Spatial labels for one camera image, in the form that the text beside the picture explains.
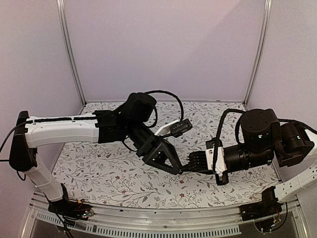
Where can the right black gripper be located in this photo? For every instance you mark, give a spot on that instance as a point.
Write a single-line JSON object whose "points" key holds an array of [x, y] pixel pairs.
{"points": [[210, 158]]}

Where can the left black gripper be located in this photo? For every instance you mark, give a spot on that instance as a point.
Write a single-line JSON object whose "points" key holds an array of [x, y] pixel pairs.
{"points": [[156, 148]]}

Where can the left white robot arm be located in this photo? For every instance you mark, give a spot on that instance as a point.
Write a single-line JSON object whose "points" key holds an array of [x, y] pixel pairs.
{"points": [[126, 121]]}

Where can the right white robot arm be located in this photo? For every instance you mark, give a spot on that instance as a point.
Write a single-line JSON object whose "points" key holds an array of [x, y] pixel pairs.
{"points": [[261, 136]]}

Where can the front aluminium rail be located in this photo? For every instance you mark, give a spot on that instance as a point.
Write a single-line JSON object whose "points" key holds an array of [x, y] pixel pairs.
{"points": [[128, 222]]}

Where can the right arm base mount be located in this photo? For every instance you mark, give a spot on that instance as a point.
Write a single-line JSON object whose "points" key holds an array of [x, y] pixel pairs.
{"points": [[268, 205]]}

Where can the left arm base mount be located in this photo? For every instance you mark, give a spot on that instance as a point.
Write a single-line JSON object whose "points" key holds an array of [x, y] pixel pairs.
{"points": [[76, 210]]}

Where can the left aluminium frame post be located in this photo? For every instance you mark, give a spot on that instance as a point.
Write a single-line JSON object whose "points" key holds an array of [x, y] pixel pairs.
{"points": [[69, 51]]}

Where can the aluminium frame post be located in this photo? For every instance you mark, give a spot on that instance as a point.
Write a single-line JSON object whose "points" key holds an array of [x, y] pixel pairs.
{"points": [[259, 51], [69, 51]]}

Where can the right aluminium frame post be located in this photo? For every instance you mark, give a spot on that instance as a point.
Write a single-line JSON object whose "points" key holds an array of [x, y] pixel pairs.
{"points": [[259, 51]]}

